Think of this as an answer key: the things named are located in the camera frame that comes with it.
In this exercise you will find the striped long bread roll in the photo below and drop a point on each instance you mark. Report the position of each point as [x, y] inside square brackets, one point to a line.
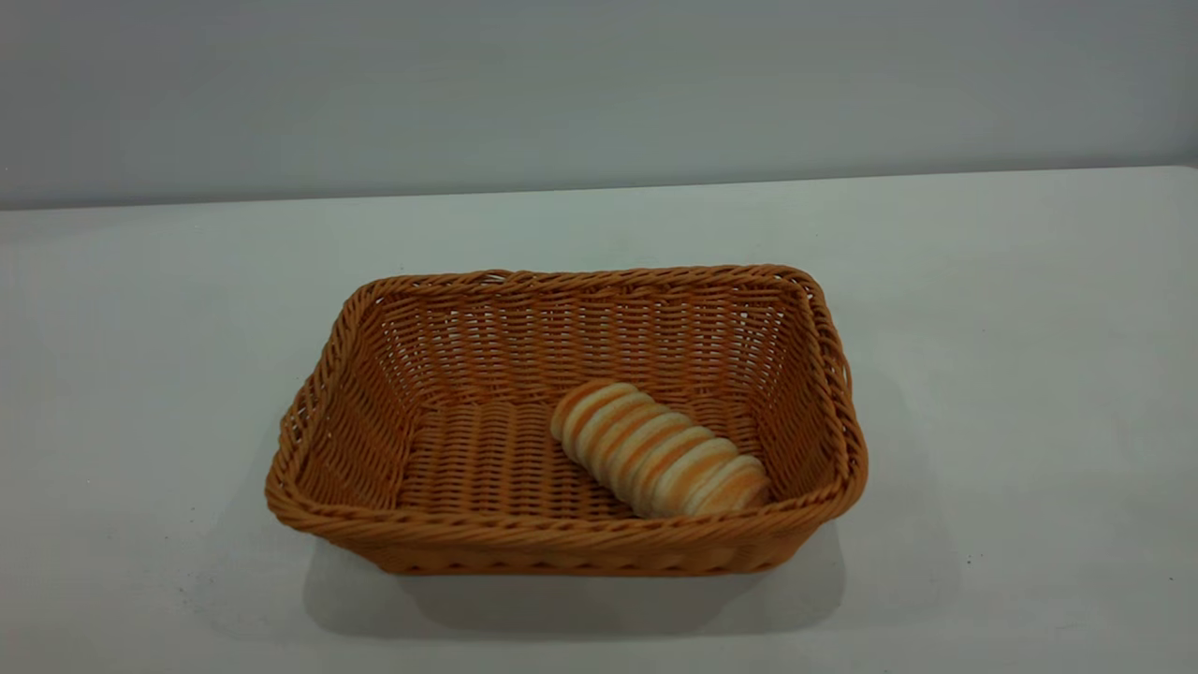
[655, 454]

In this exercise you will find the orange woven wicker basket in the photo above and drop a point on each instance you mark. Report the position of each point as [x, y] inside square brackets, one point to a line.
[468, 449]

